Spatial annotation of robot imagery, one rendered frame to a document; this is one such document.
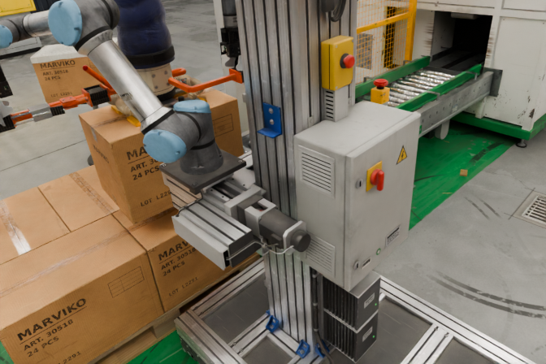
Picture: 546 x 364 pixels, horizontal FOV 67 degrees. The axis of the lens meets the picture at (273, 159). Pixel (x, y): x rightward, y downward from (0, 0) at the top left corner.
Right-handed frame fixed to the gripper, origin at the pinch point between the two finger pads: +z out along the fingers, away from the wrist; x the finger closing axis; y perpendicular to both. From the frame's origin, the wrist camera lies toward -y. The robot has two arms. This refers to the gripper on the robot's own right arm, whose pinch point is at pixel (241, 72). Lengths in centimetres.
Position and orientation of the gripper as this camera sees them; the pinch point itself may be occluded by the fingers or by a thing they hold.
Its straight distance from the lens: 183.6
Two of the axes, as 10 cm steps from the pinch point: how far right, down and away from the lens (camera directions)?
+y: -7.8, 3.4, -5.3
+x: 6.3, 3.5, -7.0
